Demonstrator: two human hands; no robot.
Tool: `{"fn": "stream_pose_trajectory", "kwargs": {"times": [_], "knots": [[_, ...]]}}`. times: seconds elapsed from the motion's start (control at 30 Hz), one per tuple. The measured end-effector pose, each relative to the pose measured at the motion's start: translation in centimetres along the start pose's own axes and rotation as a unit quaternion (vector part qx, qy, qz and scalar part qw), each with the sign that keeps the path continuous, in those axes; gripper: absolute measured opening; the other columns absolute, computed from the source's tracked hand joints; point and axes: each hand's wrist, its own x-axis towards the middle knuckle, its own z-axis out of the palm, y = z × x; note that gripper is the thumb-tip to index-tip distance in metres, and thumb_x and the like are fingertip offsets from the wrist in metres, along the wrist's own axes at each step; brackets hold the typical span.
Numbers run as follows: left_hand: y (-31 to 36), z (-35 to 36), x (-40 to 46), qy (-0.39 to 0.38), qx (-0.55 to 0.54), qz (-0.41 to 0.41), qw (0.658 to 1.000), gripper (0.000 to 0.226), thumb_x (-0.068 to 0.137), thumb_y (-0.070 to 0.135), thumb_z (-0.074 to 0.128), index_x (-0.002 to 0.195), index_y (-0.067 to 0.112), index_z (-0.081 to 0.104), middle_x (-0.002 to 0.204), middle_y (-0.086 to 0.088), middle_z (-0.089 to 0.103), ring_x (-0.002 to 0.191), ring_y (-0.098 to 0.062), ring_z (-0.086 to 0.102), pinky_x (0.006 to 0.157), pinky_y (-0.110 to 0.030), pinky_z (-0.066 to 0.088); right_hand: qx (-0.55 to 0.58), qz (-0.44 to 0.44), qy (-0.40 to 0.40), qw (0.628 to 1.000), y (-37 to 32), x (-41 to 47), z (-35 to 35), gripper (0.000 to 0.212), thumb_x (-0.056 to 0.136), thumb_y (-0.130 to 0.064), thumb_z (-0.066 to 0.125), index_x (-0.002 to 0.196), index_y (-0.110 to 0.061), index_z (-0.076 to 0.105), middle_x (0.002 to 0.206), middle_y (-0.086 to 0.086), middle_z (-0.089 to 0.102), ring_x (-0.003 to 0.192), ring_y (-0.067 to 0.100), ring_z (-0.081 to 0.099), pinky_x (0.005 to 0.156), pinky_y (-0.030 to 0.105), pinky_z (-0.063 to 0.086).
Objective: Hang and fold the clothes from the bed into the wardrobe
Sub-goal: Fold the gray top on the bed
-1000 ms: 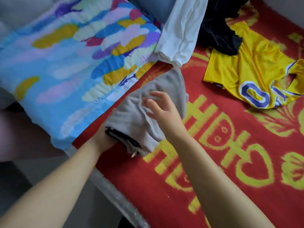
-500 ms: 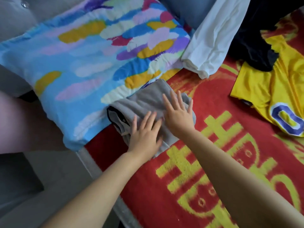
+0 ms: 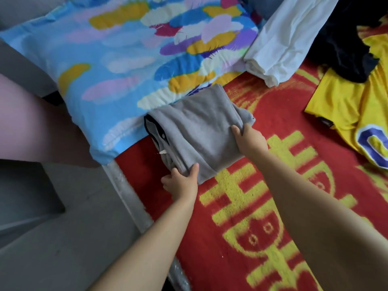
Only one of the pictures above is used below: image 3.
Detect person's right hand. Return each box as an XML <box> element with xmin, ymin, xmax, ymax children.
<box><xmin>230</xmin><ymin>122</ymin><xmax>269</xmax><ymax>160</ymax></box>

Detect person's left hand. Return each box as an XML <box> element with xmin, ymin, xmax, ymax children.
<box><xmin>160</xmin><ymin>163</ymin><xmax>200</xmax><ymax>205</ymax></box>

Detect grey drawstring sweatpants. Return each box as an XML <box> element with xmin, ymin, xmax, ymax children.
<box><xmin>143</xmin><ymin>83</ymin><xmax>256</xmax><ymax>184</ymax></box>

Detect yellow basketball jersey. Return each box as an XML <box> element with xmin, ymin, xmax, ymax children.
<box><xmin>305</xmin><ymin>34</ymin><xmax>388</xmax><ymax>170</ymax></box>

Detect white long garment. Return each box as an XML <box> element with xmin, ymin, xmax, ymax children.
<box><xmin>244</xmin><ymin>0</ymin><xmax>340</xmax><ymax>89</ymax></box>

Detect black garment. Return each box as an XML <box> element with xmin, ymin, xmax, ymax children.
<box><xmin>307</xmin><ymin>0</ymin><xmax>388</xmax><ymax>84</ymax></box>

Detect grey wardrobe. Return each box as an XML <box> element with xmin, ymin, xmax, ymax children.
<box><xmin>0</xmin><ymin>159</ymin><xmax>66</xmax><ymax>235</ymax></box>

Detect person's left forearm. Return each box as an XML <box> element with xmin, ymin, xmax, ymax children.
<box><xmin>91</xmin><ymin>197</ymin><xmax>196</xmax><ymax>291</ymax></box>

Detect person's right forearm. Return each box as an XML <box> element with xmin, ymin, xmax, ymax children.
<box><xmin>250</xmin><ymin>148</ymin><xmax>388</xmax><ymax>291</ymax></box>

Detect white bed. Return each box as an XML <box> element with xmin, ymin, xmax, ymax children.
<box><xmin>0</xmin><ymin>0</ymin><xmax>388</xmax><ymax>291</ymax></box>

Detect red bedsheet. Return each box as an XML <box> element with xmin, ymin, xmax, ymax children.
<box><xmin>115</xmin><ymin>21</ymin><xmax>388</xmax><ymax>291</ymax></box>

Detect grey pillow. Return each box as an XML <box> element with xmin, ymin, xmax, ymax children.
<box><xmin>239</xmin><ymin>0</ymin><xmax>287</xmax><ymax>21</ymax></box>

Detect colourful patterned pillow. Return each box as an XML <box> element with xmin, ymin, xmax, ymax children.
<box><xmin>0</xmin><ymin>0</ymin><xmax>263</xmax><ymax>165</ymax></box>

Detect pink rolled mat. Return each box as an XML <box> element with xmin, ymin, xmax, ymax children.
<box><xmin>0</xmin><ymin>72</ymin><xmax>99</xmax><ymax>169</ymax></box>

